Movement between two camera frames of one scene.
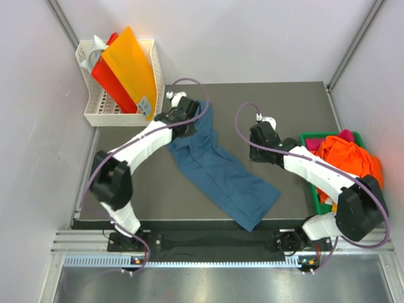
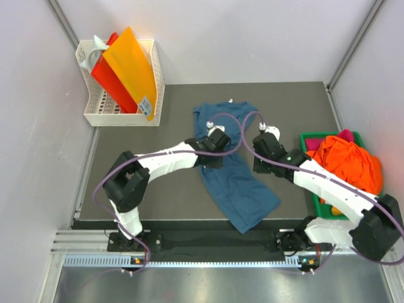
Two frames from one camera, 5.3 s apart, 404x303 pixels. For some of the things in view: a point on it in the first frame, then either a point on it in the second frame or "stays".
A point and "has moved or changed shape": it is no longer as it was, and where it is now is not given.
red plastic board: [103, 74] stays
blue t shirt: [238, 192] has moved or changed shape
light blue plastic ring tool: [94, 53] stays
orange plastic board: [129, 59] stays
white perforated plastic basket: [100, 109] stays
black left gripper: [191, 130] → [216, 165]
